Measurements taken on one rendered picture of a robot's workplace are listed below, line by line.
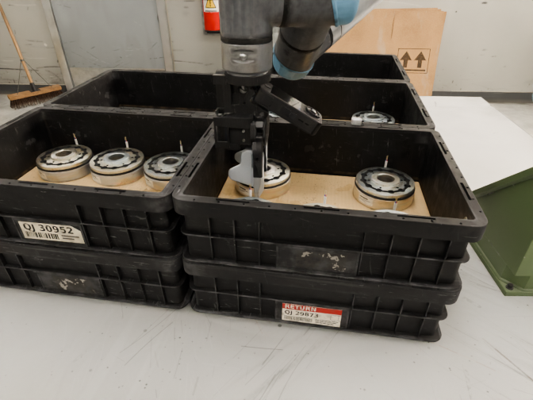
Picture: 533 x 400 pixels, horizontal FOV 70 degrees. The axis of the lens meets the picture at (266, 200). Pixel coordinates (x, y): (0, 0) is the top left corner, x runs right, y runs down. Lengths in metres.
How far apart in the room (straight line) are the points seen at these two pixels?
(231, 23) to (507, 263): 0.60
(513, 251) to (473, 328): 0.15
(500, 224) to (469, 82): 3.38
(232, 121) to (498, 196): 0.50
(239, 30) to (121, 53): 3.46
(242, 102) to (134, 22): 3.31
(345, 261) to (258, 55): 0.31
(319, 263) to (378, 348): 0.17
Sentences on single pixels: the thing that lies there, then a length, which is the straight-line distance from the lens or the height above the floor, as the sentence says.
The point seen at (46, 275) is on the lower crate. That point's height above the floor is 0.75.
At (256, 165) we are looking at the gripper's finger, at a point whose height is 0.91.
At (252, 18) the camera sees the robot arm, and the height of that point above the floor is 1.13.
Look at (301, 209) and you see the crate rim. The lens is 0.48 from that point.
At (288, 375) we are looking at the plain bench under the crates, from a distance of 0.59.
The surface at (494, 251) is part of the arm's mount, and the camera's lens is 0.82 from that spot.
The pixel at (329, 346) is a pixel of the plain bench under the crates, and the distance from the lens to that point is 0.62.
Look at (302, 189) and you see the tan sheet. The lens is 0.71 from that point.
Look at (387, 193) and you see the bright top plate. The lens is 0.67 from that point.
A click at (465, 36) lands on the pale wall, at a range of 3.99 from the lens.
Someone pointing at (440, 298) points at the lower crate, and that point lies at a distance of 0.58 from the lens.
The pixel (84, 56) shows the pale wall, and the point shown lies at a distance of 4.15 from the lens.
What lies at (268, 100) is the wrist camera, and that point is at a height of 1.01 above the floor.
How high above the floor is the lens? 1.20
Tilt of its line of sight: 33 degrees down
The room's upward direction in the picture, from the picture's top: straight up
